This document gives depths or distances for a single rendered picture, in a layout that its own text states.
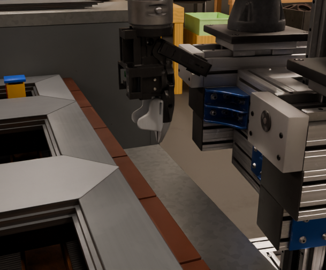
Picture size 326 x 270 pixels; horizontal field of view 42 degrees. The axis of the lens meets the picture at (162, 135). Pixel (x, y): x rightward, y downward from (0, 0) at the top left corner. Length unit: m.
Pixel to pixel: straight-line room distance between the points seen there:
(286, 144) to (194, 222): 0.36
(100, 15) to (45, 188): 0.92
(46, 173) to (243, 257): 0.40
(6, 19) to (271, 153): 1.06
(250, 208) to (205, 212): 1.37
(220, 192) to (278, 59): 1.40
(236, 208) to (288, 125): 1.71
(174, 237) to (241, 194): 1.83
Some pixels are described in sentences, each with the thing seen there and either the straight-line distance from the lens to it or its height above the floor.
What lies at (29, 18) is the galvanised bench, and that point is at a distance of 1.52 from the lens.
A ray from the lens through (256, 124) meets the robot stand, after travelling 0.73.
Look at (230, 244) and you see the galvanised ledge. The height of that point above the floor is 0.68.
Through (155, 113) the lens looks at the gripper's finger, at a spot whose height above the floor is 0.95.
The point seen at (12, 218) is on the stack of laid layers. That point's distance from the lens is 0.70.
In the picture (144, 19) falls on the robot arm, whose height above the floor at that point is 1.11.
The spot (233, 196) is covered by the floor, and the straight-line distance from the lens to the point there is 2.43.
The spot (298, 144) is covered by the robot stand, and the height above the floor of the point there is 0.95.
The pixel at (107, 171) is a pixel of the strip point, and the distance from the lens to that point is 0.78.
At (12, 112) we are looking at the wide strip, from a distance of 1.15.
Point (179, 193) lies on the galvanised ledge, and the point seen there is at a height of 0.68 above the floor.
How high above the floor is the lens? 1.19
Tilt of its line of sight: 22 degrees down
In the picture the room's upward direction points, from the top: straight up
